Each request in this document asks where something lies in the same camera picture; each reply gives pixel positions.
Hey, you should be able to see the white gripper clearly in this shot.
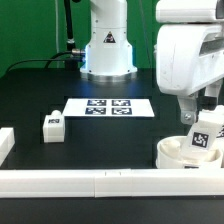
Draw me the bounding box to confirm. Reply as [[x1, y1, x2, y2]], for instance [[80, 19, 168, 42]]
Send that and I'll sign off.
[[156, 24, 224, 125]]

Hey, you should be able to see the black cable on table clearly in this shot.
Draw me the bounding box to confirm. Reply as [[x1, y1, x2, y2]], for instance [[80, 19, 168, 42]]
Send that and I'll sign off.
[[4, 48, 87, 76]]

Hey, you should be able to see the black vertical hose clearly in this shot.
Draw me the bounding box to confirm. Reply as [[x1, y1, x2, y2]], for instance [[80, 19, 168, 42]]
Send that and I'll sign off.
[[63, 0, 76, 53]]

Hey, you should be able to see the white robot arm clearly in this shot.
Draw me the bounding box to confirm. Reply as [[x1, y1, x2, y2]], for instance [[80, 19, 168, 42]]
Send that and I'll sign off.
[[81, 0, 224, 124]]

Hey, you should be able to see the white marker sheet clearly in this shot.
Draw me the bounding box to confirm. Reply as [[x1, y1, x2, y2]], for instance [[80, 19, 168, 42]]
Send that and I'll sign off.
[[63, 98, 154, 117]]

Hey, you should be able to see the white U-shaped fence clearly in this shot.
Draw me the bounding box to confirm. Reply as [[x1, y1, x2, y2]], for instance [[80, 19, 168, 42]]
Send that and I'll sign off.
[[0, 126, 224, 199]]

